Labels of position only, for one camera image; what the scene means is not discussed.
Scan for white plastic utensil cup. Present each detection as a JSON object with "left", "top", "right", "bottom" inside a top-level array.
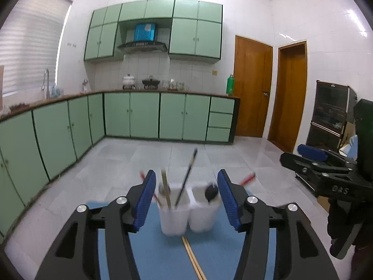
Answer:
[
  {"left": 157, "top": 184, "right": 191, "bottom": 236},
  {"left": 189, "top": 184, "right": 221, "bottom": 232}
]

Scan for blue white bag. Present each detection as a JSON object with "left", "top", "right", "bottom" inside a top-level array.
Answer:
[{"left": 344, "top": 135, "right": 359, "bottom": 160}]

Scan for range hood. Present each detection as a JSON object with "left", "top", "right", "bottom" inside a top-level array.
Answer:
[{"left": 117, "top": 23, "right": 169, "bottom": 53}]

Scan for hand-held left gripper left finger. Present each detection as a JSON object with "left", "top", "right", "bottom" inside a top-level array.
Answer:
[{"left": 35, "top": 169, "right": 157, "bottom": 280}]

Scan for green upper kitchen cabinets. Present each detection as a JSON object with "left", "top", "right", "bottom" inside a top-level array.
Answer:
[{"left": 84, "top": 0, "right": 223, "bottom": 64}]

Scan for plain wooden chopstick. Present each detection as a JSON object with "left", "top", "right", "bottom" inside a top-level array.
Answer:
[
  {"left": 161, "top": 168, "right": 172, "bottom": 210},
  {"left": 181, "top": 236, "right": 202, "bottom": 280}
]

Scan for dark glass cabinet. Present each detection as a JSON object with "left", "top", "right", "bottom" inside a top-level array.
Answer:
[{"left": 306, "top": 79, "right": 358, "bottom": 155}]

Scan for white cooking pot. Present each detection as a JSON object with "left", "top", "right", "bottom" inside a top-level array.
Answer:
[{"left": 122, "top": 74, "right": 136, "bottom": 89}]

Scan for black spoon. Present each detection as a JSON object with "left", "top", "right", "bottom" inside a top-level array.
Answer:
[{"left": 205, "top": 183, "right": 219, "bottom": 203}]

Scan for chrome kitchen faucet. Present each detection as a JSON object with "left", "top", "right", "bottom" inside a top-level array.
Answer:
[{"left": 41, "top": 68, "right": 51, "bottom": 100}]

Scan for black chopstick silver tip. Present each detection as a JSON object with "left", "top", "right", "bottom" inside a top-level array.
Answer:
[{"left": 174, "top": 148, "right": 199, "bottom": 207}]

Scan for cardboard box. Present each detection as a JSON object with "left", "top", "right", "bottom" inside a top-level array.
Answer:
[{"left": 316, "top": 194, "right": 331, "bottom": 212}]

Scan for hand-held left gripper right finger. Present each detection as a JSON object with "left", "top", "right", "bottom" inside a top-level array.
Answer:
[{"left": 217, "top": 168, "right": 340, "bottom": 280}]

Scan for brown wooden door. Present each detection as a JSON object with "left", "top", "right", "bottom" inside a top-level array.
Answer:
[
  {"left": 233, "top": 35, "right": 273, "bottom": 138},
  {"left": 267, "top": 40, "right": 308, "bottom": 152}
]

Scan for blue tablecloth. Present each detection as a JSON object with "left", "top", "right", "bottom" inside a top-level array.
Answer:
[{"left": 87, "top": 198, "right": 280, "bottom": 280}]

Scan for white window blind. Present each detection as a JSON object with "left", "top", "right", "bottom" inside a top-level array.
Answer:
[{"left": 0, "top": 0, "right": 73, "bottom": 97}]

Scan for red patterned wooden chopstick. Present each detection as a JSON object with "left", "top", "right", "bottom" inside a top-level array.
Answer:
[
  {"left": 239, "top": 173, "right": 257, "bottom": 186},
  {"left": 184, "top": 237, "right": 208, "bottom": 280},
  {"left": 139, "top": 170, "right": 161, "bottom": 206}
]

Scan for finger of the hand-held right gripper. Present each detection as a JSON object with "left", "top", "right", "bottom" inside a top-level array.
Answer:
[
  {"left": 297, "top": 144, "right": 358, "bottom": 164},
  {"left": 279, "top": 152, "right": 358, "bottom": 192}
]

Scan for black wok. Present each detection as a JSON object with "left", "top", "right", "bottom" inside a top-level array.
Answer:
[{"left": 142, "top": 76, "right": 161, "bottom": 90}]

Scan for row of glass jars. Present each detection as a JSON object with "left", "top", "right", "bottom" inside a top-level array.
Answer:
[{"left": 162, "top": 79, "right": 190, "bottom": 91}]

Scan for person's right hand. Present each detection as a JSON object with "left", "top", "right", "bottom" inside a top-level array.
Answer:
[{"left": 326, "top": 199, "right": 358, "bottom": 240}]

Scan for green kitchen base cabinets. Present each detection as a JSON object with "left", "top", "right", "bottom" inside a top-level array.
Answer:
[{"left": 0, "top": 90, "right": 241, "bottom": 237}]

